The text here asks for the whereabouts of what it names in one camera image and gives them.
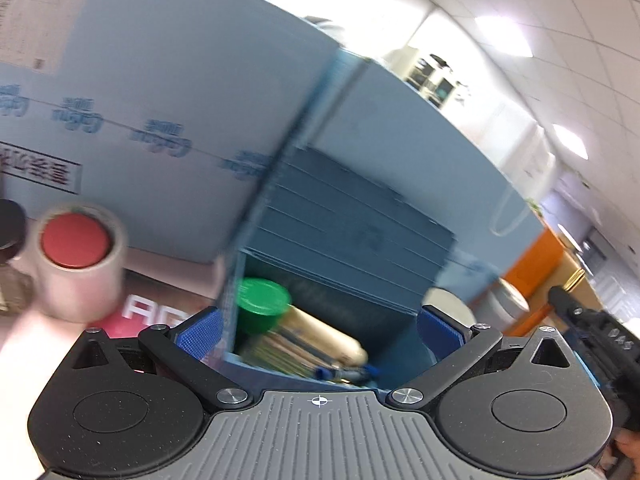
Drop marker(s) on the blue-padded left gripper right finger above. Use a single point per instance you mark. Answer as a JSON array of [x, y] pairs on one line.
[[460, 352]]

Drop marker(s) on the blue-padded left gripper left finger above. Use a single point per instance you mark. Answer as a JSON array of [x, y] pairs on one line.
[[179, 352]]

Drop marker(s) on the person's hand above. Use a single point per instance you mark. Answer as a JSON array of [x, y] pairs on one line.
[[628, 443]]

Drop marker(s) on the white striped ceramic bowl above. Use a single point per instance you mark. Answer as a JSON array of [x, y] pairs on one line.
[[506, 305]]

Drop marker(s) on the green-capped bottle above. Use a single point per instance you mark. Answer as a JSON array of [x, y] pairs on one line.
[[261, 303]]

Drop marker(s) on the brown cardboard box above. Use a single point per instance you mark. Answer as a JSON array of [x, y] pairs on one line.
[[575, 280]]

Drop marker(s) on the orange box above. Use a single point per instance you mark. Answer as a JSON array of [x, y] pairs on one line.
[[528, 275]]

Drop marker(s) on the cream tube bottle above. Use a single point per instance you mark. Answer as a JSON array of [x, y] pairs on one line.
[[301, 345]]

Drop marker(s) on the dark blue plastic storage box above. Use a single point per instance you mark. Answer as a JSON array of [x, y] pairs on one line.
[[351, 253]]

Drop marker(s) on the red-capped white can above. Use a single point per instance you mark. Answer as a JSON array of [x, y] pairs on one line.
[[78, 256]]

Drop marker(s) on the black-capped jar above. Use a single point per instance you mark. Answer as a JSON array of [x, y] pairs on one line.
[[17, 287]]

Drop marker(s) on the light blue carton right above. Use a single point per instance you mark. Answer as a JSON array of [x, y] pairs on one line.
[[370, 121]]

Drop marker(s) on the large light blue carton left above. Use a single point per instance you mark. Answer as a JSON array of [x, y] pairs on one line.
[[165, 112]]

